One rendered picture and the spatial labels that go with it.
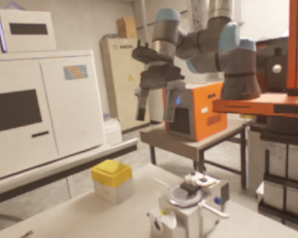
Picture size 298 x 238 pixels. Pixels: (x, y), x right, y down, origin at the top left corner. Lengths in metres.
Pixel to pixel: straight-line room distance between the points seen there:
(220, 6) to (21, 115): 0.91
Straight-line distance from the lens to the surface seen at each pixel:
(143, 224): 0.65
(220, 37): 0.66
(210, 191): 0.57
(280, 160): 0.88
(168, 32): 0.63
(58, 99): 1.12
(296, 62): 0.90
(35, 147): 1.14
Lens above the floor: 1.31
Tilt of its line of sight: 11 degrees down
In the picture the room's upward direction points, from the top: 6 degrees counter-clockwise
